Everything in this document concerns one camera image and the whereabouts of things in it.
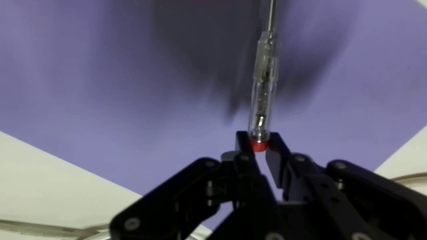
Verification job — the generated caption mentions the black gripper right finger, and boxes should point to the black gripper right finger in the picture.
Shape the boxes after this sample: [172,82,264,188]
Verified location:
[264,131,427,240]

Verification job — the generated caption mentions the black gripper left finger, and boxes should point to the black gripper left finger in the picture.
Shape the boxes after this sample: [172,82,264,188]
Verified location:
[108,130,280,240]

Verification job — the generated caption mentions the blue purple mat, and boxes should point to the blue purple mat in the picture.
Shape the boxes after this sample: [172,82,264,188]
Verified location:
[0,0,427,234]

